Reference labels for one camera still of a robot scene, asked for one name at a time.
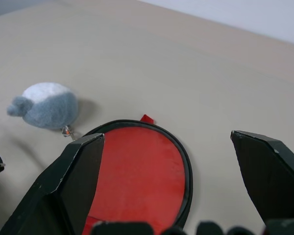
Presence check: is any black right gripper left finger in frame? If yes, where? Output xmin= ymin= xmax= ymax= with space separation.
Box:
xmin=0 ymin=133 xmax=106 ymax=235

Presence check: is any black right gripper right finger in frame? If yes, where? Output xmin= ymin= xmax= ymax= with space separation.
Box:
xmin=230 ymin=130 xmax=294 ymax=235

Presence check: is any red paddle case with black rim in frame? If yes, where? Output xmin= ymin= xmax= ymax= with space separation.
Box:
xmin=81 ymin=114 xmax=194 ymax=235

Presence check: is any grey and white plush keychain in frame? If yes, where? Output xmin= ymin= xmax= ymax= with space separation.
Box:
xmin=6 ymin=82 xmax=79 ymax=141

